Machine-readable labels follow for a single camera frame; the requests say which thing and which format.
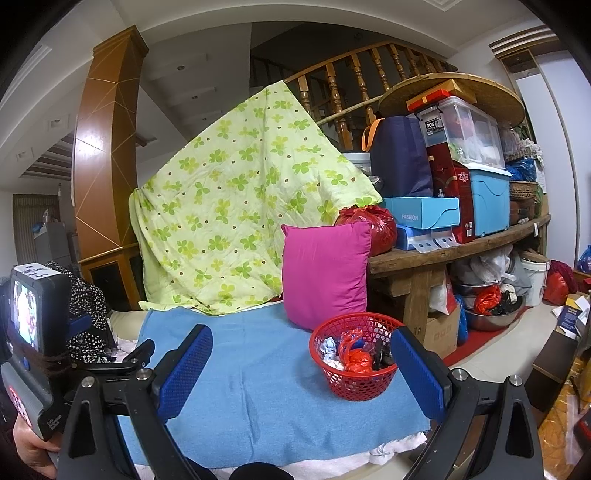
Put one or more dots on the metal basin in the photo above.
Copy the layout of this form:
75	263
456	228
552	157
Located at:
489	322

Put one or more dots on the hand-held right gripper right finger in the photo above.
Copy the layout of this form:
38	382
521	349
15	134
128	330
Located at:
415	374

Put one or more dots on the dark red bag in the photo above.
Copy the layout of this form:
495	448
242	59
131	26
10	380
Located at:
556	288

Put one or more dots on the dark brown cabinet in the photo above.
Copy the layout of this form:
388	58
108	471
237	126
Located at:
549	364

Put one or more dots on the clear plastic storage box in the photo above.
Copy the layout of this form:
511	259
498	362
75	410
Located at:
471	129

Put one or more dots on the yellow patterned mat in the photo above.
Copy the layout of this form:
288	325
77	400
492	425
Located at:
563	415

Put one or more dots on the green clover print quilt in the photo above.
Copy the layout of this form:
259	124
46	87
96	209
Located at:
221	194

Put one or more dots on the tall red box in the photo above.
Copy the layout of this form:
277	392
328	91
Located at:
450	180

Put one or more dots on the cardboard box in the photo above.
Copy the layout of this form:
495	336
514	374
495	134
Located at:
438	332

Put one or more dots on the grey plastic container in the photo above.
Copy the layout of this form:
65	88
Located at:
360	161

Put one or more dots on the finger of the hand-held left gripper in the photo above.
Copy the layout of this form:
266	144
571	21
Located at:
138	351

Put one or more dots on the wooden pillar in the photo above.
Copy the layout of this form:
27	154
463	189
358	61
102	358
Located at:
106	152

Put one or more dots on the flat red gold box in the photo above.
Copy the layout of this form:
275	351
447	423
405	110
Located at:
443	90

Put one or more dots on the rough wooden table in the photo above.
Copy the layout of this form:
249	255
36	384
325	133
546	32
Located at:
415	263

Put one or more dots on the blue blanket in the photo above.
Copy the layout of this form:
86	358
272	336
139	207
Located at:
258	378

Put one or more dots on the white towel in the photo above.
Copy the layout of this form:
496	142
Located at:
392	450

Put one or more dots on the wicker basket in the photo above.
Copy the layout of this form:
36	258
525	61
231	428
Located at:
524	189

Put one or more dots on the white plastic bags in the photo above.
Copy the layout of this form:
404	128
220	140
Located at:
485	265

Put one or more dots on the red rug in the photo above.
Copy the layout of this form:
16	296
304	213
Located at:
466	345

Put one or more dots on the small red plastic bag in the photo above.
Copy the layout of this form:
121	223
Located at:
488	300

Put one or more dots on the red plastic basket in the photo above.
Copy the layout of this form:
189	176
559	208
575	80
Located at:
360	385

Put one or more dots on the magenta pillow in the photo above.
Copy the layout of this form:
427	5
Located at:
323	272

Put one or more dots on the grey appliance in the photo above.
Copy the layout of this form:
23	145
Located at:
53	242

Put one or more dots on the round woven tray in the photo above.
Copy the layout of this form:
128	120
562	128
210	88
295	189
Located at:
503	99

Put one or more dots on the blue white carton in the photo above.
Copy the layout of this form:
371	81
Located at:
406	237

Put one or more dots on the black crumpled wrapper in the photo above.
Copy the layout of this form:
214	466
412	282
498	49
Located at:
381	354

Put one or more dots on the white plastic bucket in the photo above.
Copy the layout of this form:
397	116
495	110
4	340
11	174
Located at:
535	281

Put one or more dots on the red wrapper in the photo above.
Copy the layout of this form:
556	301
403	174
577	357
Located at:
358	361

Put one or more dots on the white crumpled paper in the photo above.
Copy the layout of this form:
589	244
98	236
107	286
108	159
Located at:
328	348

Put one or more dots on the blue yellow carton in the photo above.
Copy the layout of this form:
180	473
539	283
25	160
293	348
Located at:
572	316

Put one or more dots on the person's left hand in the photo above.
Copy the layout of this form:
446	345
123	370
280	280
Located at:
30	441

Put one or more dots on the wooden stair railing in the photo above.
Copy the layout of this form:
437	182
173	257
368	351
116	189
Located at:
332	83

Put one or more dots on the light blue shoe box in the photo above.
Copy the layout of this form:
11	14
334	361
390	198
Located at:
415	210

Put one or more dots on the light blue storage bin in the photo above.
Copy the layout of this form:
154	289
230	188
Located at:
489	198

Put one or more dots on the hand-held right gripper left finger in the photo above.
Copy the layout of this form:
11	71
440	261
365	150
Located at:
184	369

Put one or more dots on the black white speckled cloth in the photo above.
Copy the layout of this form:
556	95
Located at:
87	300

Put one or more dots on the blue plastic bag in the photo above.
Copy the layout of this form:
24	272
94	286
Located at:
521	170

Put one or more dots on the cream mattress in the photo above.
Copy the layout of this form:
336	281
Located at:
127	323

